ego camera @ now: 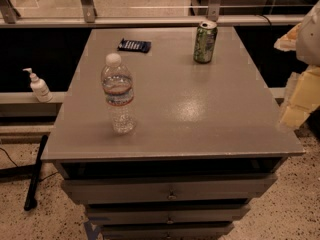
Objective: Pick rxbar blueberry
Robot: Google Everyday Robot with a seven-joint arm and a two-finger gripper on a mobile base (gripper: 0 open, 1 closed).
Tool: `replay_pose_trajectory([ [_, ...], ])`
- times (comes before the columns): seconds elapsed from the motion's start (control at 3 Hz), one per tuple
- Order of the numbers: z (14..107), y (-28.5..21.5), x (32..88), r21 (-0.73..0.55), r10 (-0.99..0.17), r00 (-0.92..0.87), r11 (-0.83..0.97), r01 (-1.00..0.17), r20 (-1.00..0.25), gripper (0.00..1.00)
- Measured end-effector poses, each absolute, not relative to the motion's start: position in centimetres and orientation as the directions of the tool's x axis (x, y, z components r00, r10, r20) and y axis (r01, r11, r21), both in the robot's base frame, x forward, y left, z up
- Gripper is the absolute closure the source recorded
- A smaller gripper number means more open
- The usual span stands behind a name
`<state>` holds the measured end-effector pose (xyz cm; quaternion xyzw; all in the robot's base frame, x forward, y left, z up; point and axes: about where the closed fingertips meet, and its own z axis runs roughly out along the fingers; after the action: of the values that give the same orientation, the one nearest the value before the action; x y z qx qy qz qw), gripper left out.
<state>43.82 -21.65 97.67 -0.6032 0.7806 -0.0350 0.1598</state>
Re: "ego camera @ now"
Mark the grey drawer cabinet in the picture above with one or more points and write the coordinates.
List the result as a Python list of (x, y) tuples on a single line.
[(206, 140)]

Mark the clear plastic water bottle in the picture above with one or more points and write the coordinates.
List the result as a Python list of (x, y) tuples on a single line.
[(117, 84)]

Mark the white pump lotion bottle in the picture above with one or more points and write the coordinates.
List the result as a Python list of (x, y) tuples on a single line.
[(39, 87)]

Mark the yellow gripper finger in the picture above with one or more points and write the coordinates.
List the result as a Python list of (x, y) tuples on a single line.
[(301, 97), (288, 42)]

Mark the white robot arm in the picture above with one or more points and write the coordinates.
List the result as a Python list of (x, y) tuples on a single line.
[(308, 45)]

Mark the green soda can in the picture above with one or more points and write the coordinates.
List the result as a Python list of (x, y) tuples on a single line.
[(205, 41)]

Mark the metal window rail frame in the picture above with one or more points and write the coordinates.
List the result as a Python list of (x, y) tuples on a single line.
[(107, 13)]

